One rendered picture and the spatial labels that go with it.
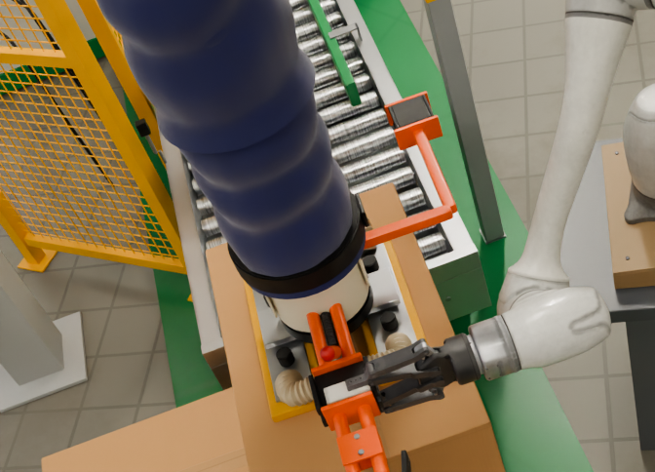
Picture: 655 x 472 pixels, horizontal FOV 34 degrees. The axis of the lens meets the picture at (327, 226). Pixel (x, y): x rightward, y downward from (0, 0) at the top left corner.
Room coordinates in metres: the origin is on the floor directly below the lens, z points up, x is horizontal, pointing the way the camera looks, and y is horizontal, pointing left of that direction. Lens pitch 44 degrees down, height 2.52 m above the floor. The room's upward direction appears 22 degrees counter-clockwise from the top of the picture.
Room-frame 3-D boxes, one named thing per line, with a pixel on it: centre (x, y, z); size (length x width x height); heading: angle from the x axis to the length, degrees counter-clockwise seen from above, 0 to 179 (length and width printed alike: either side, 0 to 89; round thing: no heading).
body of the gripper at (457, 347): (1.00, -0.09, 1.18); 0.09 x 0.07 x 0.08; 87
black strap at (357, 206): (1.27, 0.05, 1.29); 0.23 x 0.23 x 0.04
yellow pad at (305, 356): (1.28, 0.15, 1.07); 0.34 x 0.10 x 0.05; 176
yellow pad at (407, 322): (1.27, -0.04, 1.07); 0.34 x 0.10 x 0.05; 176
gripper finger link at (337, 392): (1.01, 0.06, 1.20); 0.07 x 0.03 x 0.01; 87
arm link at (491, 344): (0.99, -0.16, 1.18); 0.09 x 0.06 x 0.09; 177
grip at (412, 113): (1.55, -0.23, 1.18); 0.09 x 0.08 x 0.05; 86
